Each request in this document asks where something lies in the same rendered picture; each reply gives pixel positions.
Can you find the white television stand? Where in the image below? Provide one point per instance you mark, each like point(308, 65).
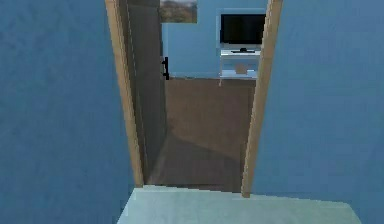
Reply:
point(238, 61)

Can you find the black television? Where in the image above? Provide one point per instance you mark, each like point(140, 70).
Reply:
point(242, 30)

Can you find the brown room door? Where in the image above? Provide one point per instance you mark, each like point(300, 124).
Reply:
point(146, 83)

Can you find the small brown box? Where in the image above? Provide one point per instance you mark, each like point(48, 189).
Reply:
point(241, 68)

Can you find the framed landscape picture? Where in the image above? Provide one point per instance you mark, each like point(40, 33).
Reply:
point(178, 11)

